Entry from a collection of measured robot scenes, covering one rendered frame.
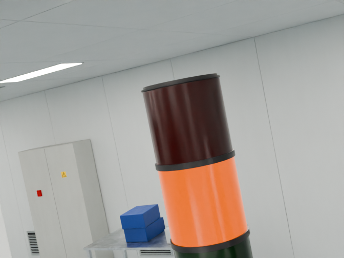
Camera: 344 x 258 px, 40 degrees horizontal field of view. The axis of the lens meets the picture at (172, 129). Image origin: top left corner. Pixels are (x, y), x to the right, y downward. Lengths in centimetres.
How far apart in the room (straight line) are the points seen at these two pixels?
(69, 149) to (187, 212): 687
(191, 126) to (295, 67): 551
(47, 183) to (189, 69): 291
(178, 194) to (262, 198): 588
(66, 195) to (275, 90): 353
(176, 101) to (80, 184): 688
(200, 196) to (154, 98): 6
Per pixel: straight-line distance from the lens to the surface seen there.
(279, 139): 591
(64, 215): 753
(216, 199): 28
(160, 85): 27
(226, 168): 28
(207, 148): 27
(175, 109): 27
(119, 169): 716
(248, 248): 30
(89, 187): 728
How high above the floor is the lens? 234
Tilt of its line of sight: 3 degrees down
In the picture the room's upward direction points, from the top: 11 degrees counter-clockwise
